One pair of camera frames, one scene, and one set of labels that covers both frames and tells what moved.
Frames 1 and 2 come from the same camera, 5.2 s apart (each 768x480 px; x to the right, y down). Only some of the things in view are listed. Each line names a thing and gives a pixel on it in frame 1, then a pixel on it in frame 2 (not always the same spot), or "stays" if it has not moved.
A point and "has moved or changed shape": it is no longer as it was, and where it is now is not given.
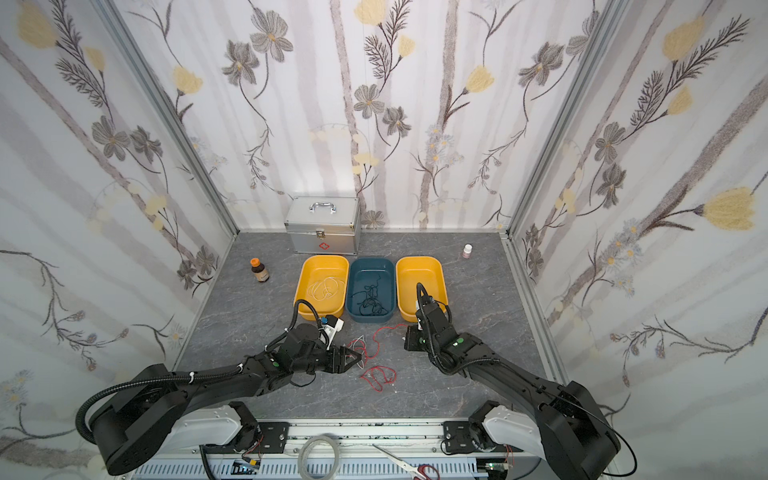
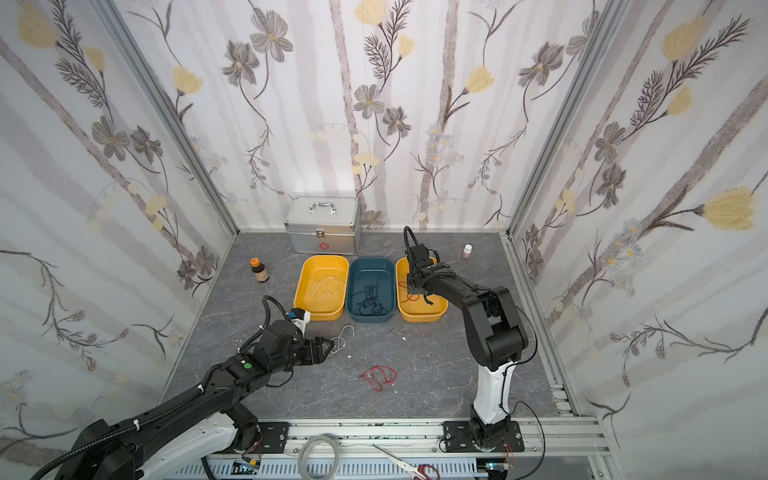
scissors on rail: [416, 471] stays
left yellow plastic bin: [323, 283] stays
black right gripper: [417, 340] -> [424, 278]
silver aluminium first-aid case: [325, 225] stays
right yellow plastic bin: [414, 270] stays
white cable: [324, 288] stays
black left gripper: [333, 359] -> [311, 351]
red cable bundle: [355, 341] -> [410, 297]
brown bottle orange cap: [259, 270] stays
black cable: [370, 306] stays
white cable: [354, 341] has moved or changed shape
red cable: [386, 382] stays
